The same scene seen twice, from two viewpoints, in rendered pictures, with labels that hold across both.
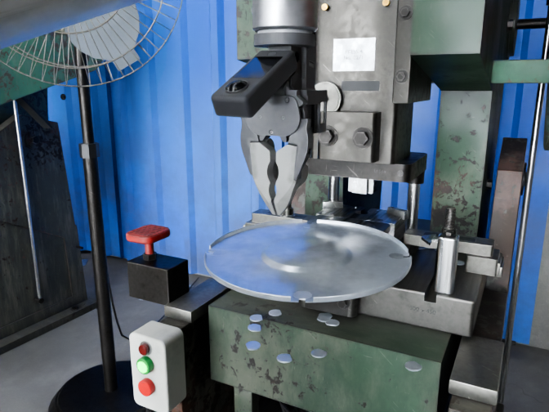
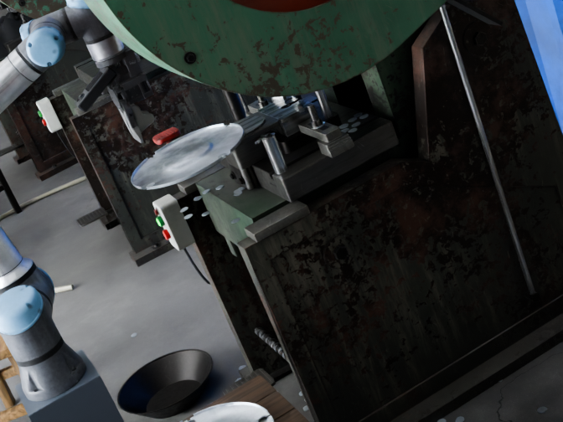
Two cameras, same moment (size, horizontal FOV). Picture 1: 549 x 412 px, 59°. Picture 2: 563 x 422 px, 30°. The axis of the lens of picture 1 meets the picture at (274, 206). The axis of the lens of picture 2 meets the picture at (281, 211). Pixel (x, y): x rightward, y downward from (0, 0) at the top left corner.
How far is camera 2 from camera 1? 2.11 m
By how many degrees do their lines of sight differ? 44
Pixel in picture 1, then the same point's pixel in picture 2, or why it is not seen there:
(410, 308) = (270, 183)
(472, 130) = not seen: hidden behind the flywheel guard
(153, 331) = (162, 201)
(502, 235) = (420, 106)
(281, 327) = (214, 197)
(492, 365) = (275, 220)
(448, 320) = (281, 191)
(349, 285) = (173, 178)
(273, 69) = (95, 84)
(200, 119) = not seen: outside the picture
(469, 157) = not seen: hidden behind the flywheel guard
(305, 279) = (162, 175)
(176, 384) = (181, 233)
